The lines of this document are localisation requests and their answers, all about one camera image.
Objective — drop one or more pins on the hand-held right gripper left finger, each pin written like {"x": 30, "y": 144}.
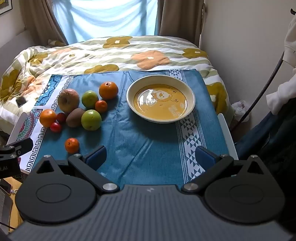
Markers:
{"x": 97, "y": 156}

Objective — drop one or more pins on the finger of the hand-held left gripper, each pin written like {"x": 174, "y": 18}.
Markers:
{"x": 22, "y": 144}

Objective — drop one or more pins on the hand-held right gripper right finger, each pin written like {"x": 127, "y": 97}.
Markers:
{"x": 204, "y": 158}

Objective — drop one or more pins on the small tangerine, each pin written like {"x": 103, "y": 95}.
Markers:
{"x": 101, "y": 106}
{"x": 72, "y": 145}

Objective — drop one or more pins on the orange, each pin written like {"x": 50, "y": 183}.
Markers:
{"x": 47, "y": 117}
{"x": 108, "y": 90}

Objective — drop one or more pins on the bright red cherry tomato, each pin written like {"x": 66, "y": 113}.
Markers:
{"x": 55, "y": 127}

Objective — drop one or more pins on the brown kiwi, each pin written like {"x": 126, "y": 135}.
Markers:
{"x": 74, "y": 117}

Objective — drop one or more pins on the green apple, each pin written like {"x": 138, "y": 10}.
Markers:
{"x": 90, "y": 99}
{"x": 91, "y": 119}

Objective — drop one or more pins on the cream bowl with bear print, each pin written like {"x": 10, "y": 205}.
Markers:
{"x": 161, "y": 99}

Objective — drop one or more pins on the pink phone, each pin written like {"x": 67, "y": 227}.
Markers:
{"x": 5, "y": 186}

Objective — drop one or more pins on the black phone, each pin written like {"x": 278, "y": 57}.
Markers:
{"x": 20, "y": 101}

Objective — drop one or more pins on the blue patterned tablecloth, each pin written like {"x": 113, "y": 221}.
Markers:
{"x": 138, "y": 143}

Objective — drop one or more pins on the dark red cherry tomato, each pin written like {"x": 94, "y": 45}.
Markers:
{"x": 60, "y": 117}

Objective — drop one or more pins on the blue denim garment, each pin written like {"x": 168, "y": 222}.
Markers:
{"x": 256, "y": 139}

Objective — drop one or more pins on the white plastic bag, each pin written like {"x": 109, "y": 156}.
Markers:
{"x": 240, "y": 109}

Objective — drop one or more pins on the red apple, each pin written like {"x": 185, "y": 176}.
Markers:
{"x": 68, "y": 100}

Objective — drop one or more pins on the dark garment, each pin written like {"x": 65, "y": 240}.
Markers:
{"x": 284, "y": 143}

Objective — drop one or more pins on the floral striped blanket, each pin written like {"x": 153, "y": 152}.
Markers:
{"x": 92, "y": 53}

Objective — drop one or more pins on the brown curtain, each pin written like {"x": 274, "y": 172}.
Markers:
{"x": 39, "y": 20}
{"x": 180, "y": 18}

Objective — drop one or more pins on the light blue sheer curtain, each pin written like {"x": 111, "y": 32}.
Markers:
{"x": 104, "y": 16}

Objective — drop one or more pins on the white sweatshirt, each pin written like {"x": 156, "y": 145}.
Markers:
{"x": 290, "y": 41}

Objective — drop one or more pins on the wall poster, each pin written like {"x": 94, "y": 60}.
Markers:
{"x": 5, "y": 5}

